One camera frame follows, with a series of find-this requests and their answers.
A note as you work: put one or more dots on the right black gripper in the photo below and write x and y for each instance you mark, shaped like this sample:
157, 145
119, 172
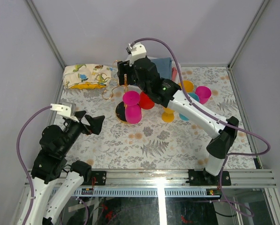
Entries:
124, 68

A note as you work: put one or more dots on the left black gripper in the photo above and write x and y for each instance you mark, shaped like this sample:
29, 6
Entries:
96, 122

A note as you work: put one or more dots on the red plastic wine glass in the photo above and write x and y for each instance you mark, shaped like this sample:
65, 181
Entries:
145, 102

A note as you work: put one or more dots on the magenta plastic goblet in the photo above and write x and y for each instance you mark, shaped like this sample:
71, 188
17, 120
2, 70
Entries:
204, 93
133, 111

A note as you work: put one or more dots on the yellow plastic goblet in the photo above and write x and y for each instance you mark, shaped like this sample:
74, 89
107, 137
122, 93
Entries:
188, 86
168, 115

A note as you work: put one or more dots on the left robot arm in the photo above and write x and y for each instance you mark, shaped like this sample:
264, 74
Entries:
41, 208

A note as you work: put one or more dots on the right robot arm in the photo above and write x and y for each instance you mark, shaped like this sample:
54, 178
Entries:
223, 132

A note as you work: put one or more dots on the dinosaur print cloth bag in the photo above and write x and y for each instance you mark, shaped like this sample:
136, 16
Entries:
87, 76

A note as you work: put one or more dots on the blue folded cloth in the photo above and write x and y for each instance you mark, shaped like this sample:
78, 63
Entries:
164, 67

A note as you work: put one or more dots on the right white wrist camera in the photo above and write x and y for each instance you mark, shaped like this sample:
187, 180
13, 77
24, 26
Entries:
135, 51

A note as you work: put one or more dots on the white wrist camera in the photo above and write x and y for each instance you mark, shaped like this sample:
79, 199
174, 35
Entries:
135, 51
66, 110

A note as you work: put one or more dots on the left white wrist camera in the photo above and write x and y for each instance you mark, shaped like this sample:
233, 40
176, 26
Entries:
66, 110

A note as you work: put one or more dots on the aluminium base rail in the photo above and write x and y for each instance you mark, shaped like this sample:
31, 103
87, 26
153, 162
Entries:
151, 183

